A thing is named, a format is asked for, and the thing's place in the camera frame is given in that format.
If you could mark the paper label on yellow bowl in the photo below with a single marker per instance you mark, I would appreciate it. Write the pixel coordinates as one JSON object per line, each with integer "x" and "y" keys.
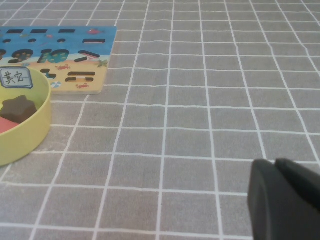
{"x": 15, "y": 77}

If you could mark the brown wooden star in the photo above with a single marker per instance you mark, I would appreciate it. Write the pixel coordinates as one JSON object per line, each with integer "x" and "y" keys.
{"x": 17, "y": 108}

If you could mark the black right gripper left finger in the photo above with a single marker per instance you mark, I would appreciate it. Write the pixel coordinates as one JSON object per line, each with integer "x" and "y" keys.
{"x": 275, "y": 205}

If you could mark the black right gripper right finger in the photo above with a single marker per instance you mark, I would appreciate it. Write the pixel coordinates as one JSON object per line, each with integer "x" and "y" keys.
{"x": 302, "y": 180}

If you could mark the coral wooden trapezoid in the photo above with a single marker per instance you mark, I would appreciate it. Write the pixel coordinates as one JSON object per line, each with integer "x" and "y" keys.
{"x": 6, "y": 126}

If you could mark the yellow bowl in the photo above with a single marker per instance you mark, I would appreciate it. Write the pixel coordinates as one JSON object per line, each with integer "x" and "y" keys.
{"x": 25, "y": 140}

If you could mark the blue ocean puzzle board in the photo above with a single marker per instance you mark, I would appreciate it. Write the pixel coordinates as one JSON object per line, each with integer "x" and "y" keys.
{"x": 107, "y": 35}

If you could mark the grey checked tablecloth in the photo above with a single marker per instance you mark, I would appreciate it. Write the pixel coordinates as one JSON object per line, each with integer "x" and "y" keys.
{"x": 200, "y": 100}

